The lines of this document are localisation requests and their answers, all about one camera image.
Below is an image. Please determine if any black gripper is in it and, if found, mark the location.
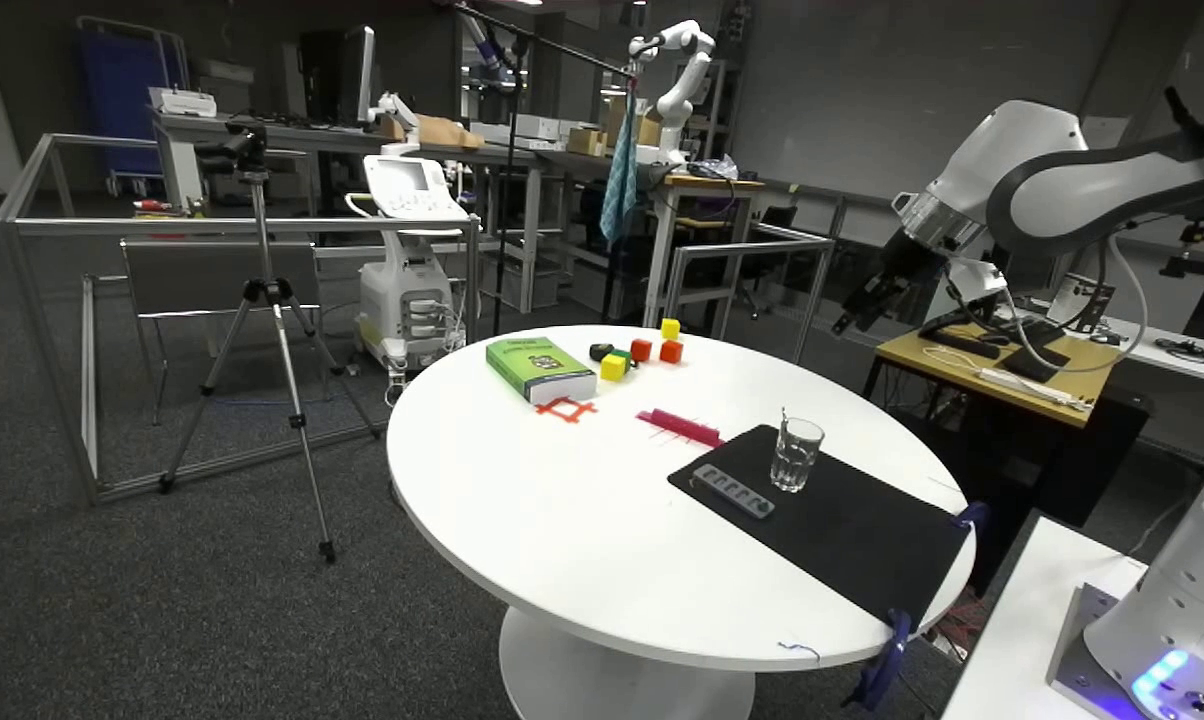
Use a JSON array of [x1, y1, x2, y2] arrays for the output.
[[827, 233, 959, 341]]

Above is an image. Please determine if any grey tag with green letters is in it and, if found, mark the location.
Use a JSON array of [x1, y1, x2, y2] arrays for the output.
[[692, 461, 782, 526]]

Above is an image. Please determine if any white robot base platform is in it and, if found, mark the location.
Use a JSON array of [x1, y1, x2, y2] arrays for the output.
[[939, 513, 1152, 720]]

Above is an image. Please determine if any clear glass cup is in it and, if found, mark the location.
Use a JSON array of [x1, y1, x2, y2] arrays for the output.
[[768, 410, 827, 495]]

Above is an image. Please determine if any wooden side desk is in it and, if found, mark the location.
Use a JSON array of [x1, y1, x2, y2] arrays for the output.
[[874, 316, 1126, 433]]

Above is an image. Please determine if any black rectangular mat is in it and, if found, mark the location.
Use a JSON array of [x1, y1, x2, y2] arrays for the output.
[[666, 420, 982, 634]]

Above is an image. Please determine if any hanging blue cloth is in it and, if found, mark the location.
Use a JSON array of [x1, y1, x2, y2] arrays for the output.
[[595, 91, 645, 251]]

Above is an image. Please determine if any green book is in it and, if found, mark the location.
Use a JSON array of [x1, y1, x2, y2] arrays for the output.
[[479, 333, 600, 410]]

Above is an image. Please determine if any white machine on cart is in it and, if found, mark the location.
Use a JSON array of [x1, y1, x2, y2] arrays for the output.
[[344, 151, 475, 380]]

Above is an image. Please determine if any blue board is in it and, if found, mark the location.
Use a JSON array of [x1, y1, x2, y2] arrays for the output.
[[72, 13, 184, 183]]

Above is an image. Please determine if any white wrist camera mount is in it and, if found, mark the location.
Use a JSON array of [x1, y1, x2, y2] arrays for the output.
[[945, 251, 1011, 324]]

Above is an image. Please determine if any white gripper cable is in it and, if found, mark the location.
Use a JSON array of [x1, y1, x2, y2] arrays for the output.
[[1007, 238, 1152, 380]]

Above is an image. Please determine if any small orange plastic frame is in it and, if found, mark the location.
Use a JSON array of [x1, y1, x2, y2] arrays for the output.
[[532, 393, 600, 428]]

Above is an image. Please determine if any white table pedestal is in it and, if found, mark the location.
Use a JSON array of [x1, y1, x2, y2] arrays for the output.
[[496, 603, 761, 720]]

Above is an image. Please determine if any black camera tripod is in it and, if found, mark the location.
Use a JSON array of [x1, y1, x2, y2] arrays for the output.
[[158, 115, 344, 570]]

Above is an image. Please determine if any grey metal frame enclosure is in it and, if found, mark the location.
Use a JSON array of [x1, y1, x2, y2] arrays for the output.
[[0, 127, 496, 505]]

